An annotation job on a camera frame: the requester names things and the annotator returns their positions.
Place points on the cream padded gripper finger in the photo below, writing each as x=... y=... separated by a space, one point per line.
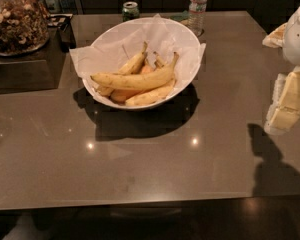
x=275 y=38
x=284 y=112

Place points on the upper yellow banana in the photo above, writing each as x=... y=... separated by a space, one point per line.
x=134 y=63

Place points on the white bowl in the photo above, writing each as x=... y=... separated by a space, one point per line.
x=139 y=64

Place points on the small left banana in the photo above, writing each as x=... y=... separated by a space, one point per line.
x=104 y=91

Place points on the banana behind with stem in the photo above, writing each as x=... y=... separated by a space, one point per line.
x=159 y=62

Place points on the dark tray stand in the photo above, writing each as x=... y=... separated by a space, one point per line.
x=40 y=70

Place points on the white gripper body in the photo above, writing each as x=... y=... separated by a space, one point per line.
x=298 y=34

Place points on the orange fruit in bowl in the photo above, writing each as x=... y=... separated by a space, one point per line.
x=120 y=96

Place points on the green soda can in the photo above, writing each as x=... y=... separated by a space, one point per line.
x=130 y=11

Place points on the long yellow banana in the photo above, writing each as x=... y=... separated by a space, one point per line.
x=146 y=81

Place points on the green item behind bowl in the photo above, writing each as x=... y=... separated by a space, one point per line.
x=181 y=16

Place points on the white paper liner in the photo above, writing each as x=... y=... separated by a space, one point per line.
x=110 y=51

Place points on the front lower yellow banana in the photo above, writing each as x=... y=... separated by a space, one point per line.
x=152 y=96

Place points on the clear plastic water bottle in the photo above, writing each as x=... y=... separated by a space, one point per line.
x=196 y=12

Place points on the glass jar of nuts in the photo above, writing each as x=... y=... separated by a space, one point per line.
x=23 y=28

